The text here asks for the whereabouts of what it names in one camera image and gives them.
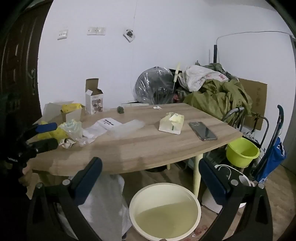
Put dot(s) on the black trolley frame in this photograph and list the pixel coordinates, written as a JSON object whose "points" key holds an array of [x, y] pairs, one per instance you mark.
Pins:
{"points": [[278, 125]]}

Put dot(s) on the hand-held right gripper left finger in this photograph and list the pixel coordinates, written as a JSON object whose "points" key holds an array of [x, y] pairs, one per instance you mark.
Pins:
{"points": [[90, 177]]}

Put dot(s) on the white double wall switch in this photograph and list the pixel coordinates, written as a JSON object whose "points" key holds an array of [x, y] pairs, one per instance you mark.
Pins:
{"points": [[96, 30]]}

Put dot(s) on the olive green cloth pile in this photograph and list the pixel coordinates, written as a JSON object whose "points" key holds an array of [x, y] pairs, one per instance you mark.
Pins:
{"points": [[219, 97]]}

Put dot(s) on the brown cardboard sheet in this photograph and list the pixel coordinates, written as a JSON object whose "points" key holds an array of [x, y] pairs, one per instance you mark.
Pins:
{"points": [[256, 97]]}

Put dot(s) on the small dark green object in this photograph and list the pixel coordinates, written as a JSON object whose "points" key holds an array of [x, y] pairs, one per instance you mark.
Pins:
{"points": [[120, 110]]}

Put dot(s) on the white paper with black print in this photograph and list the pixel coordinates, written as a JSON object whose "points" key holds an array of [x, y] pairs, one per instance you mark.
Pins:
{"points": [[108, 122]]}

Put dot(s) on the broken wall socket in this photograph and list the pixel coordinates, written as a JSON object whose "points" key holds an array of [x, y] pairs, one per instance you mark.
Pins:
{"points": [[129, 34]]}

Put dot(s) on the large white sack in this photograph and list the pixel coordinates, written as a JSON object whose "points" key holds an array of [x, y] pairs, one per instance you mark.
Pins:
{"points": [[104, 204]]}

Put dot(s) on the black pole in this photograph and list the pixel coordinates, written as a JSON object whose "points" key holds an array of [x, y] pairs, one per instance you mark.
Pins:
{"points": [[215, 53]]}

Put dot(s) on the cream table leg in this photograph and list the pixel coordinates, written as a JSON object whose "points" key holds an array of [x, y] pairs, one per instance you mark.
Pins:
{"points": [[197, 172]]}

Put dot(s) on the crumpled printed wrapper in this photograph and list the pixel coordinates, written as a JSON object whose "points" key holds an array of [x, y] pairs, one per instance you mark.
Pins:
{"points": [[67, 144]]}

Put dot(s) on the pale yellow stick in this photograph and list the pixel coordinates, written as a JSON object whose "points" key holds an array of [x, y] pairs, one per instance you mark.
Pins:
{"points": [[176, 74]]}

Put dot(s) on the open white carton box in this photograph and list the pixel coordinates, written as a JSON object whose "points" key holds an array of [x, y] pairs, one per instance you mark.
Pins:
{"points": [[93, 100]]}

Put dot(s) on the blue trolley bag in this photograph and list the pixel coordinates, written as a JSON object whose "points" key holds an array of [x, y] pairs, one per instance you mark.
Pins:
{"points": [[274, 157]]}

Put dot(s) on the small white wrapper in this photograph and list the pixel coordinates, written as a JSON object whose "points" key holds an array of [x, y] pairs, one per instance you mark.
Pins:
{"points": [[157, 107]]}

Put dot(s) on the person's left hand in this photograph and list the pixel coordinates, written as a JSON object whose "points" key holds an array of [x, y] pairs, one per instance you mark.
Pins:
{"points": [[26, 175]]}

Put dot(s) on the white printed plastic bag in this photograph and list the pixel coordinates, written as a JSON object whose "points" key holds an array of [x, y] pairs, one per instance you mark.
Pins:
{"points": [[201, 77]]}

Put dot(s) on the yellow packet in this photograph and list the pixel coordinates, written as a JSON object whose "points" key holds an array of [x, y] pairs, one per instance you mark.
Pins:
{"points": [[56, 134]]}

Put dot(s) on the pale yellow tissue pack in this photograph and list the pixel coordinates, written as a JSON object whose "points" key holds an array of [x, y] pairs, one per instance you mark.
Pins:
{"points": [[171, 123]]}

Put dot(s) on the metal chair frame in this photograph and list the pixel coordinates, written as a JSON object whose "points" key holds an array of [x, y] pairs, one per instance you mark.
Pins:
{"points": [[266, 122]]}

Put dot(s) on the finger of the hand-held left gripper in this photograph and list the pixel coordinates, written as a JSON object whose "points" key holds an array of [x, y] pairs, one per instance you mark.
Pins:
{"points": [[45, 144], [47, 127]]}

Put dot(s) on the dark brown door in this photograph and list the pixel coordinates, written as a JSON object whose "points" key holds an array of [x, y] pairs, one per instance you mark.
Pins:
{"points": [[18, 58]]}

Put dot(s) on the clear plastic bag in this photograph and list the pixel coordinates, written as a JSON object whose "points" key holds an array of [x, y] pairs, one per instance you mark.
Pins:
{"points": [[128, 127]]}

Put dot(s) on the small white bucket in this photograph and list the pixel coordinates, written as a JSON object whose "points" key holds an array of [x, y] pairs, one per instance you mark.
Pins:
{"points": [[209, 199]]}

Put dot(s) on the clear bag with green contents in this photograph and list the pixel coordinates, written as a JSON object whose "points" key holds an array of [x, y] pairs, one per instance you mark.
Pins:
{"points": [[72, 128]]}

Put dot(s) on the lime green basin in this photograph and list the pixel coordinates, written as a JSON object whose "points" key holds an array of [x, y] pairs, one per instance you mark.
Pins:
{"points": [[242, 151]]}

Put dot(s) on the plastic-wrapped electric fan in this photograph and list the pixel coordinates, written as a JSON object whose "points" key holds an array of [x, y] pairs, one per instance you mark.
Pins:
{"points": [[153, 85]]}

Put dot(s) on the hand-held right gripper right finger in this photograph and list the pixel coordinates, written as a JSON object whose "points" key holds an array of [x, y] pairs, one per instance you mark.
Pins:
{"points": [[211, 179]]}

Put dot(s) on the yellow plastic bag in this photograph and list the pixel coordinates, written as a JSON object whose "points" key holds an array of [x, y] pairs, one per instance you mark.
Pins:
{"points": [[70, 108]]}

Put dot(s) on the cream bucket with water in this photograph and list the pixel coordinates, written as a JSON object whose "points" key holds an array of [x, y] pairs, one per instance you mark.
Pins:
{"points": [[164, 210]]}

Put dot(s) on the pale cardboard box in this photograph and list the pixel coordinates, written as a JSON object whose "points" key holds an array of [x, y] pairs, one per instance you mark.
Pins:
{"points": [[55, 111]]}

